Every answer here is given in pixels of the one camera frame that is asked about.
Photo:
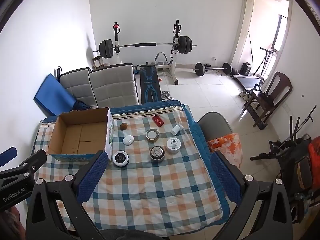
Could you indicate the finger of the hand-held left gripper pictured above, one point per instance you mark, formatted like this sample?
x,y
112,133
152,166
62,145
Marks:
x,y
8,153
32,162

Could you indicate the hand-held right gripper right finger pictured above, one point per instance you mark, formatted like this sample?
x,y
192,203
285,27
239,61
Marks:
x,y
226,175

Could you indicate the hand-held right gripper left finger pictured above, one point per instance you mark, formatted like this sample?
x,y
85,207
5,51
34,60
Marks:
x,y
93,175

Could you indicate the white jar with black lid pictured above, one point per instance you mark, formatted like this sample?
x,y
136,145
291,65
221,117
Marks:
x,y
120,158

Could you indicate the brown cardboard box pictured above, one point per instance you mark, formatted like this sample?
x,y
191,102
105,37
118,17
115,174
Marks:
x,y
77,135

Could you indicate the white earbud case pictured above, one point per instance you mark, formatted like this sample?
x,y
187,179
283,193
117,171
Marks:
x,y
128,140

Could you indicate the white jar with round label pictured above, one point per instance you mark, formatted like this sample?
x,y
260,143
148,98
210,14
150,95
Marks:
x,y
173,145

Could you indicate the metal tin with perforated lid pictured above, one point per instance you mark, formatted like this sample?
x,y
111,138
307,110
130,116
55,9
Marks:
x,y
157,153

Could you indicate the small white bottle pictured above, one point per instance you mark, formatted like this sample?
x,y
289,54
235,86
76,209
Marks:
x,y
175,129

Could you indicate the orange floral cloth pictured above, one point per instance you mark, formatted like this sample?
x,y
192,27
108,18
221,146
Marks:
x,y
225,146

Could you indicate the grey round chair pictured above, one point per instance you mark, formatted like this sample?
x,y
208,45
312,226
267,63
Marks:
x,y
215,125

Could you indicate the brown walnut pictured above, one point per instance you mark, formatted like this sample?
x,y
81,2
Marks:
x,y
123,126

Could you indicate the plaid blanket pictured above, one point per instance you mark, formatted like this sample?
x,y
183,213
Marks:
x,y
155,185

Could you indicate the black metal stand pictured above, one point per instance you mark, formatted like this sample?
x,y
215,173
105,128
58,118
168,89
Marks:
x,y
287,145

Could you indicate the blue foam mat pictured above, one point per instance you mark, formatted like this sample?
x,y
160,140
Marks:
x,y
53,96

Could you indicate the dark blue cloth bundle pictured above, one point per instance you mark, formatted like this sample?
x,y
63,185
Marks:
x,y
81,105

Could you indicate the black bag with tan trim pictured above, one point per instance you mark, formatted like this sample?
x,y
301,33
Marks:
x,y
303,180

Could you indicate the white shoes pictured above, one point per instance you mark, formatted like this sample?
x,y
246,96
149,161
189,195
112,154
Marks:
x,y
245,96

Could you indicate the red flat pack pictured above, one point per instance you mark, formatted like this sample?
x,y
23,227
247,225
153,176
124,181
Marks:
x,y
158,120

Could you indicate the grey cushioned chair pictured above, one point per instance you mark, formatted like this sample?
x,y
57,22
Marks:
x,y
113,86
76,86

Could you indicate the red bag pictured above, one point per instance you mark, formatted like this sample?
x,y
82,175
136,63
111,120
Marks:
x,y
314,157

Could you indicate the dark wooden chair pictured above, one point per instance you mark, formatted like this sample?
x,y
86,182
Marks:
x,y
272,93

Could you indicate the black treadmill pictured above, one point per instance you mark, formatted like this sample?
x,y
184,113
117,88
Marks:
x,y
247,81

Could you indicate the chrome dumbbell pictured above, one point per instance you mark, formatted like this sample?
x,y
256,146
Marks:
x,y
167,96

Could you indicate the black and blue weight bench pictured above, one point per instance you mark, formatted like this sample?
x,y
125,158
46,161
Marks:
x,y
149,85

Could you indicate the black speaker box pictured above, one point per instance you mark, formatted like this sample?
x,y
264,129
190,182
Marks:
x,y
246,68

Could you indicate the short barbell with black plates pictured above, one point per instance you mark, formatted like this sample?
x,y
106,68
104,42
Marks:
x,y
200,69

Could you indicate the small wooden stool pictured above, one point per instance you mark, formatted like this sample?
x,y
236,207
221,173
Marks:
x,y
97,62

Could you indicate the white door frame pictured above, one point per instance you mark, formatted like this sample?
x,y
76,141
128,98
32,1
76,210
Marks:
x,y
241,30

